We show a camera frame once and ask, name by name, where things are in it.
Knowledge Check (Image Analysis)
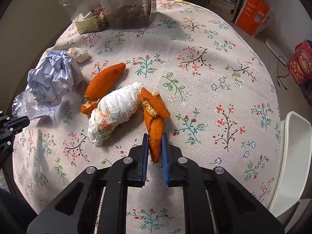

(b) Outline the dark nut jar black lid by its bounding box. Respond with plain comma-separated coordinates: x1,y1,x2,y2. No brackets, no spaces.
105,0,157,30

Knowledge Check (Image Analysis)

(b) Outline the blue-white paper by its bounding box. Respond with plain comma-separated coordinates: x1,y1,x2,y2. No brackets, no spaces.
27,50,83,106

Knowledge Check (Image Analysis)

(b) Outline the white bathroom scale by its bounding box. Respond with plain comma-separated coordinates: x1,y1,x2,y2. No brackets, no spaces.
265,37,288,66

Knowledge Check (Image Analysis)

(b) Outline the small white tissue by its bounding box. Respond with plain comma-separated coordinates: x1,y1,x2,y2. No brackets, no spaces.
67,48,89,63

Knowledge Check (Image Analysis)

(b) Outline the floral tablecloth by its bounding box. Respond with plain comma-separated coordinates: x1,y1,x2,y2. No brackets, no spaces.
13,0,280,212

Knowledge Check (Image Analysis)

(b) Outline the cashew jar black lid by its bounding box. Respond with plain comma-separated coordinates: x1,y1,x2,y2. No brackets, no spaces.
58,0,109,34

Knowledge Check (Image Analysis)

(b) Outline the orange peel curved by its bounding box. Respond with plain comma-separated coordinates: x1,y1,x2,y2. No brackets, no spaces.
80,63,126,115

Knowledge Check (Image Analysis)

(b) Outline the orange cardboard box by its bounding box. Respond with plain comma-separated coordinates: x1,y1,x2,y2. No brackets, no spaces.
235,0,271,37

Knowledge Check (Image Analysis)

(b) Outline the clear plastic wrap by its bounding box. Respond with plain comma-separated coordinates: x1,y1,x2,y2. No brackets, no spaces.
12,89,57,120

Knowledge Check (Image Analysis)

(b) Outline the red printed bucket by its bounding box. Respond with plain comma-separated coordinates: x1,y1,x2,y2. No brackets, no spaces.
288,40,312,86

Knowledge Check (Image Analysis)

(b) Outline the black cable on floor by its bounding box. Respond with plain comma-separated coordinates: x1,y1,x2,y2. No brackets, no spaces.
276,55,289,91

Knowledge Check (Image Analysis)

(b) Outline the white trash bin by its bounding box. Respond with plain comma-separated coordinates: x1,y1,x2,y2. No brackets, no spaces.
269,111,311,218

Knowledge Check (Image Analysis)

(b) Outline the stack of books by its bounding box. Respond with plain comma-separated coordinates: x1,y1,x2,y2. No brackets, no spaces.
208,0,248,23

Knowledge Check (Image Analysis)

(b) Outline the large crumpled white tissue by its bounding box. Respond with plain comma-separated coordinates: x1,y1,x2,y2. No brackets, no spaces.
88,81,144,146

